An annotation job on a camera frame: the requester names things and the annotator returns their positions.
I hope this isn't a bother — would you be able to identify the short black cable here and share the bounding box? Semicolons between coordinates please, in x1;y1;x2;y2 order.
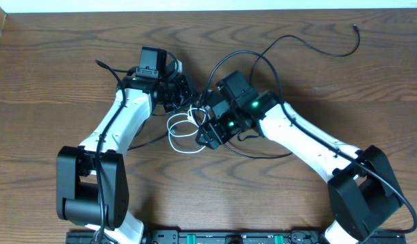
126;91;209;152

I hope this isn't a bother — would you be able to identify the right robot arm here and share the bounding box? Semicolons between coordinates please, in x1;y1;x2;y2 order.
197;70;403;243

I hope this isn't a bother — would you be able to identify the white cable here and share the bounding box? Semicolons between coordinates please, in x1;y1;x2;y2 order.
165;105;209;155

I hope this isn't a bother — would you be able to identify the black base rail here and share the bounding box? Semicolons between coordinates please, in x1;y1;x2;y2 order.
65;229;407;244

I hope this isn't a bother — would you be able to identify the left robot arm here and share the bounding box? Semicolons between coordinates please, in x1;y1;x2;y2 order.
56;47;196;243

